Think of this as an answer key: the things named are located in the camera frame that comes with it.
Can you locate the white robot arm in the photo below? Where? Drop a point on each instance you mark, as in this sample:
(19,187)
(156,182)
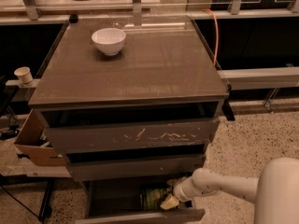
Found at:
(275,193)

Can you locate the white ceramic bowl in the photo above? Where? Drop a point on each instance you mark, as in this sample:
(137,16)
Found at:
(109,41)

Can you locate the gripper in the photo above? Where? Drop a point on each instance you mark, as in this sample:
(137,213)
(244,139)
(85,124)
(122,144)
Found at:
(179,190)

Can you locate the grey drawer cabinet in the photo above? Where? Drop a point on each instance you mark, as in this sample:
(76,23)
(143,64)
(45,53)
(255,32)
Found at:
(164,62)

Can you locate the grey drawer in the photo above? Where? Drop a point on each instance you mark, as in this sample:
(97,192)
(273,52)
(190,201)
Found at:
(117,201)
(131,127)
(135,162)

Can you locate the cardboard box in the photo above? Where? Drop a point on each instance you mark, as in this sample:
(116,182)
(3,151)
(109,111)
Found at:
(34,145)

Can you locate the white paper cup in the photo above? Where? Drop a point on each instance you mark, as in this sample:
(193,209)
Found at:
(24,75)

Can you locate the green jalapeno chip bag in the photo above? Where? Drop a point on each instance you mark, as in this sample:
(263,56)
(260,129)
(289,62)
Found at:
(151,199)

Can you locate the black stand leg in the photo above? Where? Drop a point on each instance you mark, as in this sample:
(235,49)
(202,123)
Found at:
(45,209)

